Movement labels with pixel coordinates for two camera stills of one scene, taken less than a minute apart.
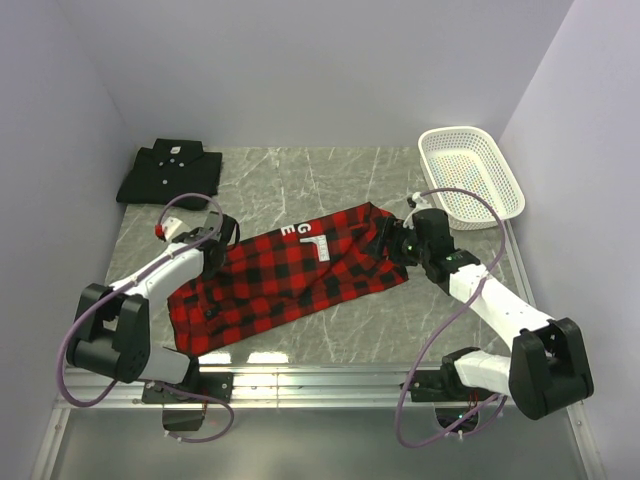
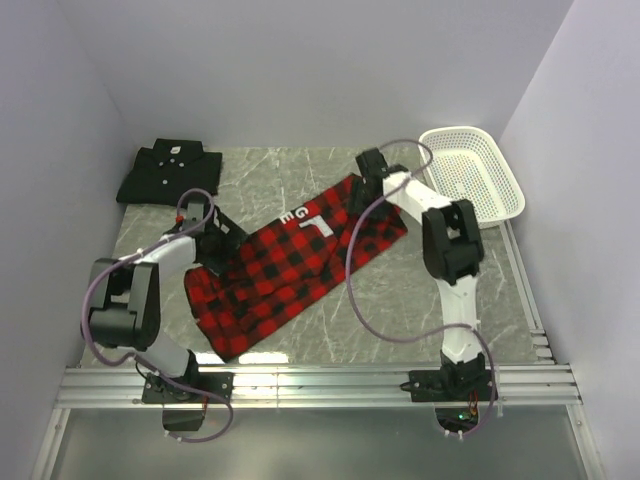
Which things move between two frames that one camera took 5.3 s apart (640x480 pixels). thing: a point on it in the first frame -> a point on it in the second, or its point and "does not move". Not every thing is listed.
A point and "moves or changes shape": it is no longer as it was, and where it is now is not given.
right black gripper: x=391 y=230 -> x=361 y=187
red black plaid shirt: x=272 y=277 moves or changes shape
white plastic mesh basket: x=463 y=157 does not move
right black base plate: x=436 y=385 does not move
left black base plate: x=215 y=384 does not move
